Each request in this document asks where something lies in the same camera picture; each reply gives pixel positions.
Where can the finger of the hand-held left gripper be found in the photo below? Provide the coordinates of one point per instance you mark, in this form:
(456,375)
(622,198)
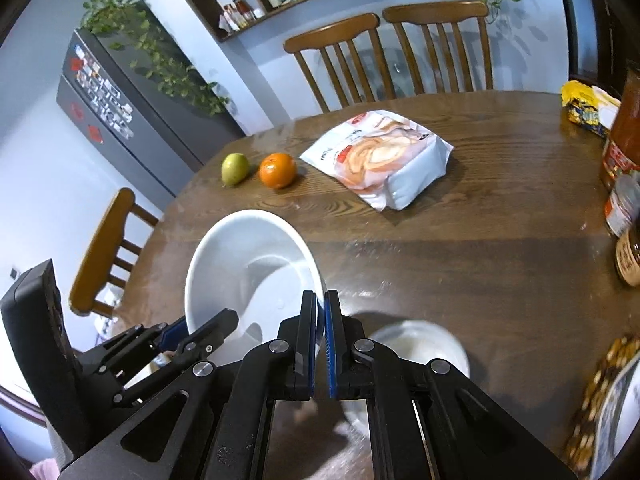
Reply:
(172,335)
(215,327)

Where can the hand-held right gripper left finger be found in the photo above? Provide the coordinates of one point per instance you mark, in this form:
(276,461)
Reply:
(311,345)

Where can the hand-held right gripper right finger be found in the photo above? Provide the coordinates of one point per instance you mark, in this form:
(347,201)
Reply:
(331,350)

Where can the medium white bowl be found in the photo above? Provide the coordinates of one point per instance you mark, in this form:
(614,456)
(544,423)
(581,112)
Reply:
(240,260)

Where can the small white ramekin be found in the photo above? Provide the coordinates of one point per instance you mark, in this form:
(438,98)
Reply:
(415,345)

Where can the wooden chair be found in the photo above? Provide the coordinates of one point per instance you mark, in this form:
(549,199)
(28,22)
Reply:
(435,10)
(330,30)
(107,240)

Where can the green pear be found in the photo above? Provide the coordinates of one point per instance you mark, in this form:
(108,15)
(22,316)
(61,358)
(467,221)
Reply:
(235,169)

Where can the orange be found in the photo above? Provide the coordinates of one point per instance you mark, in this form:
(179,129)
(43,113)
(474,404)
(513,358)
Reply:
(277,170)

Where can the grey fridge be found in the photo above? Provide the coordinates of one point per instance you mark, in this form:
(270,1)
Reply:
(125,150)

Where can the white snack bag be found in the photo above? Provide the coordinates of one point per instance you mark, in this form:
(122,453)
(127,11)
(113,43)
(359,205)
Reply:
(380,155)

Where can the red square fridge sticker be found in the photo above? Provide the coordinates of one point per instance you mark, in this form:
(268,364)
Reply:
(95,133)
(76,111)

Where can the group of fridge photos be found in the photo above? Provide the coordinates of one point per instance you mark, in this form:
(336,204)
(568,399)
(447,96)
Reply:
(102,87)

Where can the wooden beaded trivet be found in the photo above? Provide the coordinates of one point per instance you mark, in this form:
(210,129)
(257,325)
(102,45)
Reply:
(595,395)

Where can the brown sauce jar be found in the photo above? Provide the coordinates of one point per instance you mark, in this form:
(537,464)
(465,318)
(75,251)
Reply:
(629,257)

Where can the small red label jar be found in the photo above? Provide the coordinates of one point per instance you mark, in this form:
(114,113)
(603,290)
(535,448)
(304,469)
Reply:
(622,205)

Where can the yellow snack packet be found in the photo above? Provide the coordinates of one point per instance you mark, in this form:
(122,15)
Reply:
(590,107)

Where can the red sauce bottle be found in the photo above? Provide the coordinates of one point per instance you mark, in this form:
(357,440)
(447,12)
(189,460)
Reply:
(625,130)

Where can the wooden wall shelf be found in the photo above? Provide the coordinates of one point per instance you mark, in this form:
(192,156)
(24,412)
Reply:
(240,27)

